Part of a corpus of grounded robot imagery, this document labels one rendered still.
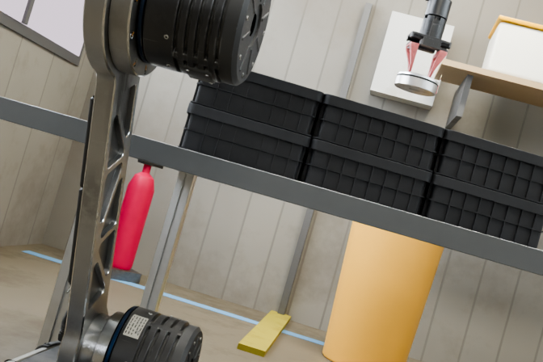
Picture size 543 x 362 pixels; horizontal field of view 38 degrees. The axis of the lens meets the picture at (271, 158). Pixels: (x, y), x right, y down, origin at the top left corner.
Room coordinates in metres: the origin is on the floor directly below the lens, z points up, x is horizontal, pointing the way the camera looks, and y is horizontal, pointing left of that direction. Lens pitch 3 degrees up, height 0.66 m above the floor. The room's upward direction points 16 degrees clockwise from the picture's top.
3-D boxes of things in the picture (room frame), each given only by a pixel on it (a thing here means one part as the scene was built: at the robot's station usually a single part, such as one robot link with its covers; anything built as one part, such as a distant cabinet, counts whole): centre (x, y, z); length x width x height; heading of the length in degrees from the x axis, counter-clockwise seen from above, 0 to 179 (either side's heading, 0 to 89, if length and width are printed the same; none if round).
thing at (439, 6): (1.93, -0.30, 1.22); 0.07 x 0.06 x 0.07; 172
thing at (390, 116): (2.03, -0.22, 0.92); 0.40 x 0.30 x 0.02; 2
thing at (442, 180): (2.04, -0.52, 0.76); 0.40 x 0.30 x 0.12; 2
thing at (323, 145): (2.03, -0.22, 0.76); 0.40 x 0.30 x 0.12; 2
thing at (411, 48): (1.92, -0.28, 1.09); 0.07 x 0.07 x 0.09; 2
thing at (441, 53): (1.92, -0.31, 1.09); 0.07 x 0.07 x 0.09; 2
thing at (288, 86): (2.02, 0.08, 0.92); 0.40 x 0.30 x 0.02; 2
